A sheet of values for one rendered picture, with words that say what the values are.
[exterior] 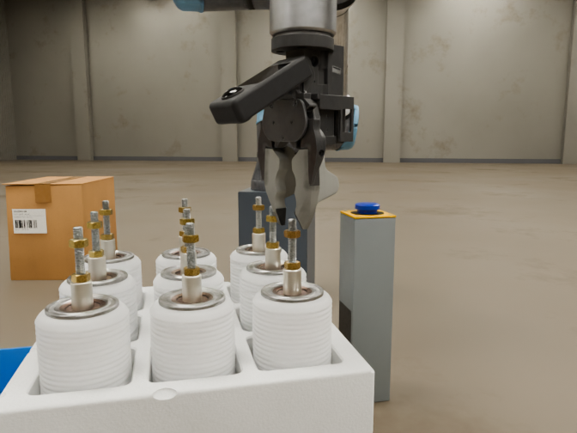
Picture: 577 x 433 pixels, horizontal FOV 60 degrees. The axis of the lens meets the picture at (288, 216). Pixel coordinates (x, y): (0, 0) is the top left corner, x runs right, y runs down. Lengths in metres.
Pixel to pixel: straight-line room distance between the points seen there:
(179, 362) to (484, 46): 9.49
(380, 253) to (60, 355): 0.48
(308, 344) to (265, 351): 0.05
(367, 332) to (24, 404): 0.50
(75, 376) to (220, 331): 0.15
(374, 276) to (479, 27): 9.20
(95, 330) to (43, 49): 11.30
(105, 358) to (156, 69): 10.06
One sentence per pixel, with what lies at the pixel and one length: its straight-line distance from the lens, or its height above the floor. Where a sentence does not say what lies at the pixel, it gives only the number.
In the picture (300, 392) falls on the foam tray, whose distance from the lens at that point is 0.57.
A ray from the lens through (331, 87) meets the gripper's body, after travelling 0.60.
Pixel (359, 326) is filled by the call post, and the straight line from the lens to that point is 0.83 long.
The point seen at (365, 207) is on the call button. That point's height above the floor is 0.33.
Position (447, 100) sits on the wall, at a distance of 9.67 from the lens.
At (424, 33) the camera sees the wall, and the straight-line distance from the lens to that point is 9.78.
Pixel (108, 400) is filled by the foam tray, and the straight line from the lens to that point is 0.56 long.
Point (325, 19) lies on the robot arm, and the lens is 0.58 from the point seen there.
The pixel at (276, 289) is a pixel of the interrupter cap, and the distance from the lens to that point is 0.61.
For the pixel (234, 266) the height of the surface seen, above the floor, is 0.23.
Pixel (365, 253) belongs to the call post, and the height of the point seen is 0.25.
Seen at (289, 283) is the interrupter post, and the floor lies 0.27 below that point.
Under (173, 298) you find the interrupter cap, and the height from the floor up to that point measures 0.25.
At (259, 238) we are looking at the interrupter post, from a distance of 0.82.
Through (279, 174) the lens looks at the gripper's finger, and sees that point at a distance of 0.59.
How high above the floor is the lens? 0.43
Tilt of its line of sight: 9 degrees down
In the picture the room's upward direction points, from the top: straight up
